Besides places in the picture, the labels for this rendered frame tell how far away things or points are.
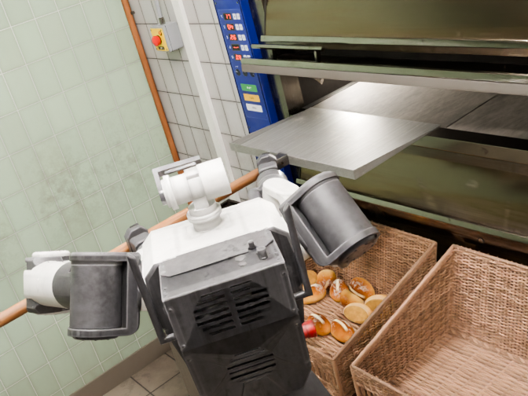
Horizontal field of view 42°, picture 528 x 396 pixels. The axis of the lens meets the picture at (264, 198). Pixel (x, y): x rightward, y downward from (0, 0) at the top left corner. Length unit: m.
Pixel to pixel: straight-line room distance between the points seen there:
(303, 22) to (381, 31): 0.32
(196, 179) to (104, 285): 0.24
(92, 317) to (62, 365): 2.01
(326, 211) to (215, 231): 0.20
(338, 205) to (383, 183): 0.97
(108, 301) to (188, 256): 0.17
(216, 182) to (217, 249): 0.12
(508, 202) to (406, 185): 0.34
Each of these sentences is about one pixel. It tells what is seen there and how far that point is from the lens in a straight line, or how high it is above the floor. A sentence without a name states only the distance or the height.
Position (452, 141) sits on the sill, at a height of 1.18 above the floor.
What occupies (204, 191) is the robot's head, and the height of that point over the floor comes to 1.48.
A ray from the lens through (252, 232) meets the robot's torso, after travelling 1.16.
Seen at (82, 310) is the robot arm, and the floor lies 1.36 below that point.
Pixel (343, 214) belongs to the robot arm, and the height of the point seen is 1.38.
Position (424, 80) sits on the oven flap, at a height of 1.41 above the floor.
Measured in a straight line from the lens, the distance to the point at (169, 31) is 2.74.
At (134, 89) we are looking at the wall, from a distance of 3.07.
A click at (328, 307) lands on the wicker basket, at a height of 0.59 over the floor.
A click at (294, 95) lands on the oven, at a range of 2.39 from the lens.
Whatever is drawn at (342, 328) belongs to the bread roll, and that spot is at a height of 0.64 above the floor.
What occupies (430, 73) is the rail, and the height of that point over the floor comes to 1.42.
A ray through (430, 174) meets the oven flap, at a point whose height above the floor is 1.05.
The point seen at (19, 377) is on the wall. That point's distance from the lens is 3.17.
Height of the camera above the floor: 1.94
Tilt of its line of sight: 25 degrees down
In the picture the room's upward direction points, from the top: 15 degrees counter-clockwise
